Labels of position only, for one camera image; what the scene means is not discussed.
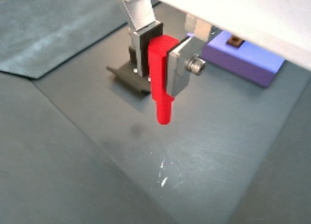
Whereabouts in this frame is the red hexagonal peg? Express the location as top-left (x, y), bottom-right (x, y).
top-left (148, 35), bottom-right (178, 125)

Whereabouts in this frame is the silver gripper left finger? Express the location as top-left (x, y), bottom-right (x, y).
top-left (116, 0), bottom-right (162, 77)

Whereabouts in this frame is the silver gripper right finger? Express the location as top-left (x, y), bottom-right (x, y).
top-left (166, 15), bottom-right (210, 97)

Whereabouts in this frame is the purple board block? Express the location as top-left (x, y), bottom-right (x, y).
top-left (200, 31), bottom-right (284, 87)

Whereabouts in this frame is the black U-shaped holder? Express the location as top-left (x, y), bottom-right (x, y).
top-left (106, 46), bottom-right (150, 95)

